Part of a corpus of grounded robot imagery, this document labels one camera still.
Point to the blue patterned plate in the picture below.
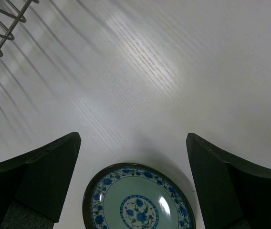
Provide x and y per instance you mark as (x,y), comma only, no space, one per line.
(134,196)

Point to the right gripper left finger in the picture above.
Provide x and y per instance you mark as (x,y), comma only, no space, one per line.
(34,185)

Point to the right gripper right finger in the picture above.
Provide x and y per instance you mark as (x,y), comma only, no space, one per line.
(233,193)

